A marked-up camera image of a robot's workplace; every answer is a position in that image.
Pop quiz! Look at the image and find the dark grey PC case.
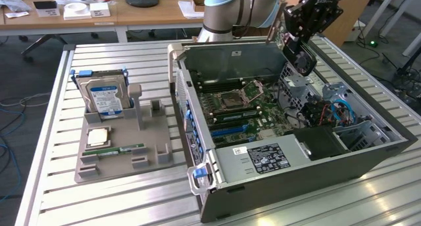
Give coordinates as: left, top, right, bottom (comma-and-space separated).
167, 37, 419, 223

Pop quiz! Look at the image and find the RAM slot with white latches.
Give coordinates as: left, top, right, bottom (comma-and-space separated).
200, 83, 246, 89
198, 77, 243, 83

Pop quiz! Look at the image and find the black green graphics card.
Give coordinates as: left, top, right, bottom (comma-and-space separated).
266, 20, 319, 76

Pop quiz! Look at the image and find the white paper stack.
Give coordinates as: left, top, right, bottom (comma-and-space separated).
178, 0, 206, 20

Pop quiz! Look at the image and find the slanted metal disk bay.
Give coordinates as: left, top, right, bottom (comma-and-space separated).
332, 119, 396, 151

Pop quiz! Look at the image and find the grey wheeled desk leg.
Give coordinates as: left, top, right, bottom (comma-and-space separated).
18, 33, 100, 63

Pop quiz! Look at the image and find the RAM slot with black latches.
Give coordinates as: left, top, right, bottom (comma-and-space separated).
199, 80, 244, 86
200, 86, 247, 93

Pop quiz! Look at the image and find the white floor cable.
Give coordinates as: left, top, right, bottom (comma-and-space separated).
0, 92, 55, 108

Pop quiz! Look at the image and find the grey parts rack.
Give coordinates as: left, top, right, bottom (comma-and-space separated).
75, 84, 174, 184

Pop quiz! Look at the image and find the white tape roll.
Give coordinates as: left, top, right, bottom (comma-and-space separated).
64, 2, 87, 14

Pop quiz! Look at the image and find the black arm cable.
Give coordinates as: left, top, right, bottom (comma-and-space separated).
242, 0, 258, 40

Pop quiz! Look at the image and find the white box with black top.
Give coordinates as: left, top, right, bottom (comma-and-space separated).
33, 0, 62, 18

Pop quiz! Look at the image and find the hard disk with blue rails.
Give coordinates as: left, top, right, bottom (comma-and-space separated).
70, 68, 128, 120

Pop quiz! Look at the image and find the white wall box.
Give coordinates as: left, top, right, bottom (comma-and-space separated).
348, 20, 368, 43

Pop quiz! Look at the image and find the black wire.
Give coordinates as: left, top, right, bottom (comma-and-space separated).
278, 82, 299, 128

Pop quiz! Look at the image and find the flat white box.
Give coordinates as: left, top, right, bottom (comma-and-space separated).
62, 10, 94, 21

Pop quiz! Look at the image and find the white table frame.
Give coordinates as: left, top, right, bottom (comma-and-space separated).
359, 0, 421, 56

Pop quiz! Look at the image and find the grey power supply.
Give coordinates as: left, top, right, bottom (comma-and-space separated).
206, 134, 312, 185

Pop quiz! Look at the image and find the white cube box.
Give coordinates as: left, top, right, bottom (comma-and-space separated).
90, 2, 112, 19

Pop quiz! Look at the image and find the clear plastic bag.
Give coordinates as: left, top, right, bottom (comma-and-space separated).
0, 0, 34, 12

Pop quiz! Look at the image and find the perforated metal disk bay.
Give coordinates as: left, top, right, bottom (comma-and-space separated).
279, 68, 332, 106

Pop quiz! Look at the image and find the blue wire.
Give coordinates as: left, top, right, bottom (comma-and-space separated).
331, 100, 358, 127

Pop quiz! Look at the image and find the small paper label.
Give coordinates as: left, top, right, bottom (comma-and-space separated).
5, 11, 31, 19

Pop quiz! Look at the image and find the wooden desk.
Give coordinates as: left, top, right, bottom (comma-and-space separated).
0, 0, 299, 43

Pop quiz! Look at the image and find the blue expansion slot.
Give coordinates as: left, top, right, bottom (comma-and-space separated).
211, 126, 251, 138

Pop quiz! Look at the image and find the CPU socket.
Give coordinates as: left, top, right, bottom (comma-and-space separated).
214, 90, 247, 111

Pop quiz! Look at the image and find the silver CPU chip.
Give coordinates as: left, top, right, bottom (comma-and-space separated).
86, 128, 111, 148

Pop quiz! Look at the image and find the green motherboard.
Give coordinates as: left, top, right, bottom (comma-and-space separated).
194, 77, 298, 148

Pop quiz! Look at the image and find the green RAM stick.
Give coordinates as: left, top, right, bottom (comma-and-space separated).
215, 110, 260, 123
82, 143, 146, 157

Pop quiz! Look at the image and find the silver socket cover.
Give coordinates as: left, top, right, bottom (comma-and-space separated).
242, 79, 266, 98

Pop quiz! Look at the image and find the wooden cabinet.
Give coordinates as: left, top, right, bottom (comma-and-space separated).
275, 0, 378, 46

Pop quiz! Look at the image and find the long black expansion slot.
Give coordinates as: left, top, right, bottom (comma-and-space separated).
211, 119, 252, 132

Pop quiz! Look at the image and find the blue floor cable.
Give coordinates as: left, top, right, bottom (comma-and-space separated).
0, 107, 26, 202

